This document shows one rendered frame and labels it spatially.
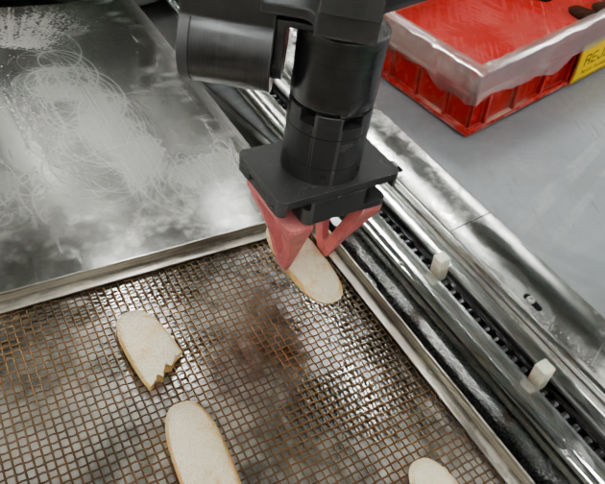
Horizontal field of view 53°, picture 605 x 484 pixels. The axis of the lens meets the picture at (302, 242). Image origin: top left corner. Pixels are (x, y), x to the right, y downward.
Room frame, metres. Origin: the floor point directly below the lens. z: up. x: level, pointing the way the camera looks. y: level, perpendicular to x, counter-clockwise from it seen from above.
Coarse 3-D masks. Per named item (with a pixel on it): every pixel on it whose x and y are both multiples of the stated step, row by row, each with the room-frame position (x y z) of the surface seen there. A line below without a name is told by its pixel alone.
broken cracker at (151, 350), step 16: (128, 320) 0.27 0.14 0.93; (144, 320) 0.27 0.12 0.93; (128, 336) 0.25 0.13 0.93; (144, 336) 0.25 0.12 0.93; (160, 336) 0.25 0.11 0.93; (128, 352) 0.24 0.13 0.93; (144, 352) 0.24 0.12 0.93; (160, 352) 0.24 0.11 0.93; (176, 352) 0.24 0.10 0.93; (144, 368) 0.23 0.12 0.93; (160, 368) 0.23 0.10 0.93; (144, 384) 0.21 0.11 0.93
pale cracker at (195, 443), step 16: (176, 416) 0.19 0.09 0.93; (192, 416) 0.19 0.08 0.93; (208, 416) 0.19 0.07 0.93; (176, 432) 0.18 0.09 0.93; (192, 432) 0.18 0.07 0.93; (208, 432) 0.18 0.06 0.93; (176, 448) 0.16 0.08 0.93; (192, 448) 0.16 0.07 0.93; (208, 448) 0.17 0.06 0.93; (224, 448) 0.17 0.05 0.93; (176, 464) 0.15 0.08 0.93; (192, 464) 0.15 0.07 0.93; (208, 464) 0.15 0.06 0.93; (224, 464) 0.16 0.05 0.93; (192, 480) 0.14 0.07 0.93; (208, 480) 0.14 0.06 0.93; (224, 480) 0.14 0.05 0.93
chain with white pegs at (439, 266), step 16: (272, 96) 0.69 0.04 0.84; (448, 256) 0.38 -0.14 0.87; (432, 272) 0.38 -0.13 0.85; (448, 288) 0.37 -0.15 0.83; (464, 304) 0.35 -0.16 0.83; (480, 320) 0.33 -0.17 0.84; (496, 336) 0.31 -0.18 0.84; (512, 352) 0.30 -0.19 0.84; (528, 368) 0.28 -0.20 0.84; (544, 368) 0.26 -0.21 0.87; (544, 384) 0.26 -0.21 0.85; (560, 400) 0.25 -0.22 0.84
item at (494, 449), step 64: (192, 256) 0.35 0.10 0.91; (64, 320) 0.27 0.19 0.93; (192, 320) 0.28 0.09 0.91; (320, 320) 0.29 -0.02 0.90; (384, 320) 0.30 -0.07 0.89; (0, 384) 0.21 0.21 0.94; (64, 384) 0.21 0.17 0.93; (128, 384) 0.22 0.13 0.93; (320, 384) 0.23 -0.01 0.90; (448, 384) 0.23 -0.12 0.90
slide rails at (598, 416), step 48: (288, 96) 0.68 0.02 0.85; (384, 192) 0.50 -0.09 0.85; (432, 240) 0.42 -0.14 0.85; (432, 288) 0.36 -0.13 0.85; (480, 288) 0.36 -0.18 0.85; (480, 336) 0.31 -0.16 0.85; (528, 336) 0.31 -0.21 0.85; (528, 384) 0.26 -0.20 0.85; (576, 384) 0.26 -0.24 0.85; (576, 432) 0.21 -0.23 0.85
